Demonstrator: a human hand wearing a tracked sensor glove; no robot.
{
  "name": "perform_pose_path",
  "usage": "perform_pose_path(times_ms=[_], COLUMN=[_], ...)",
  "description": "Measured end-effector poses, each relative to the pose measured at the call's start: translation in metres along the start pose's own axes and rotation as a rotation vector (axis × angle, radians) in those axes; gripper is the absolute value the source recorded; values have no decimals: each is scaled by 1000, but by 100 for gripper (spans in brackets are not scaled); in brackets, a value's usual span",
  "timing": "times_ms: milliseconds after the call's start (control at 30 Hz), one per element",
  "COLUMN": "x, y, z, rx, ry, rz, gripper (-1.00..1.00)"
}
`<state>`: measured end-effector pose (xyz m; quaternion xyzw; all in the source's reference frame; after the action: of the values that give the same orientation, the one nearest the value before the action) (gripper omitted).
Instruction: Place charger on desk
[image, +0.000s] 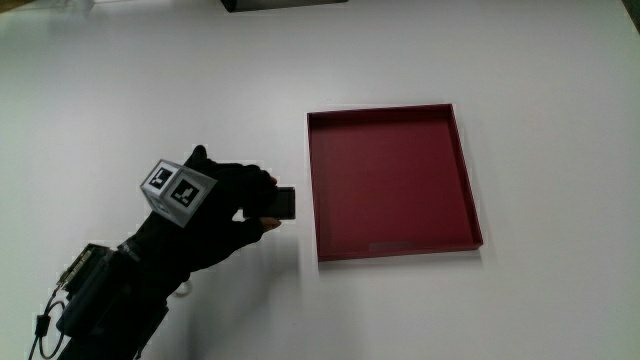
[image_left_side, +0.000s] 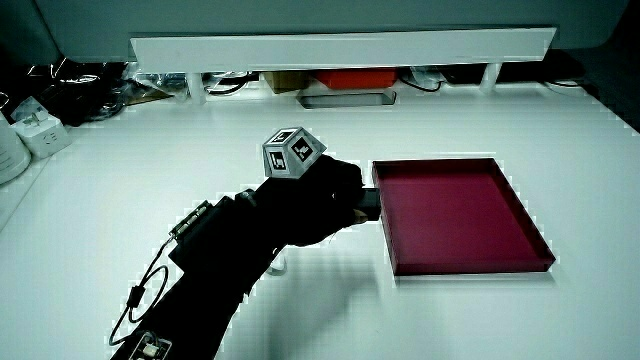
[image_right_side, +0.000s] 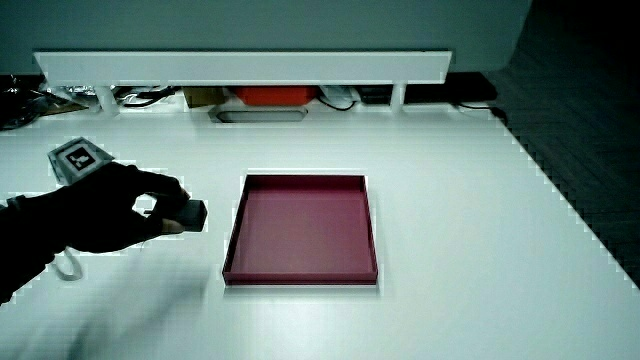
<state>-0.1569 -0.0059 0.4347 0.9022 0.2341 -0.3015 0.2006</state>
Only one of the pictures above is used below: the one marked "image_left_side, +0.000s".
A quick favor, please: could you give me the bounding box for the person's left hand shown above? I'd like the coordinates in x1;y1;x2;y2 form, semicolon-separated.
248;126;370;248

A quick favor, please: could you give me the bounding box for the black charger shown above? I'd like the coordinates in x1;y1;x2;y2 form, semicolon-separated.
353;187;383;223

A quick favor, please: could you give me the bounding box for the person's left forearm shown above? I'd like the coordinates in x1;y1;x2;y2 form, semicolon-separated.
110;188;287;360

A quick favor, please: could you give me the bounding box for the white desk shelf riser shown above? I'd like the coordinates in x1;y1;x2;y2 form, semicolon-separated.
129;26;558;107

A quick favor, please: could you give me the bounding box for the white desk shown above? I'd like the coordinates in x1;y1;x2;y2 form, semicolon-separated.
0;82;640;360

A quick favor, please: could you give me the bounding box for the grey flat tray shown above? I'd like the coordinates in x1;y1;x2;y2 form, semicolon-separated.
296;89;398;110

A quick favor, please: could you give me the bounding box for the brown cardboard box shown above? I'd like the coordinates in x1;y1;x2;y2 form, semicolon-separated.
262;70;312;95

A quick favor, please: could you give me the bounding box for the orange box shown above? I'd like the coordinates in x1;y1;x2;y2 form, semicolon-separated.
314;68;399;92

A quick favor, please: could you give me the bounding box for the dark red square tray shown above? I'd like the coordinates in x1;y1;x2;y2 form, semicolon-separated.
371;157;557;278

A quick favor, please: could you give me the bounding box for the grey monitor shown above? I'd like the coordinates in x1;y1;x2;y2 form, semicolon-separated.
33;0;630;65

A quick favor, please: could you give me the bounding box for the clear plastic bag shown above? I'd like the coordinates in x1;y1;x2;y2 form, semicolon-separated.
123;63;192;97

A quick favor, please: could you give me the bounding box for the small white circuit module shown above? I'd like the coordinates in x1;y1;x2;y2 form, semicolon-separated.
128;330;174;360

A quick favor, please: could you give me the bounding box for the white power adapter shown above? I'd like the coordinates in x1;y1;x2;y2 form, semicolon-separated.
9;96;73;161

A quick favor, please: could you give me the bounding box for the white round container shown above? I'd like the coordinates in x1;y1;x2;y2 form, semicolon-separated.
0;111;33;187

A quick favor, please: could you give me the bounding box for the thin black glove cable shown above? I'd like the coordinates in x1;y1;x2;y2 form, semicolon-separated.
108;233;177;348

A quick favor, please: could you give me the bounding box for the pile of black cables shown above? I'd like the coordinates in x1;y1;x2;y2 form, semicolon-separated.
0;56;137;128

